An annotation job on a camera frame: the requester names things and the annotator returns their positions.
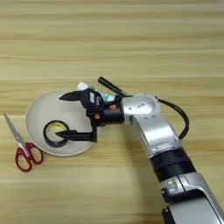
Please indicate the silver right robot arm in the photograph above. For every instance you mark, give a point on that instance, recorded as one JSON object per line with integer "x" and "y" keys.
{"x": 157, "y": 131}

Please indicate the beige round plate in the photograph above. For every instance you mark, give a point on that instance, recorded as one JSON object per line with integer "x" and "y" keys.
{"x": 38, "y": 116}

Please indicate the black box with white label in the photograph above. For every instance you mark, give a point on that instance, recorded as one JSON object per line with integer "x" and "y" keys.
{"x": 92, "y": 99}

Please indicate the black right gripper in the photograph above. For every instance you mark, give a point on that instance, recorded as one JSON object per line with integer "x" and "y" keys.
{"x": 112, "y": 115}

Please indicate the black marker pen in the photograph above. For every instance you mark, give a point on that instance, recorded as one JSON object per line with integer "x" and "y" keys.
{"x": 112, "y": 85}

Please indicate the white teal glue stick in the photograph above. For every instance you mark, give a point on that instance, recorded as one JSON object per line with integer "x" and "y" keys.
{"x": 82, "y": 86}

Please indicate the black tape roll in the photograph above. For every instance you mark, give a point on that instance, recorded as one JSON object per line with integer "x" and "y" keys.
{"x": 46, "y": 137}

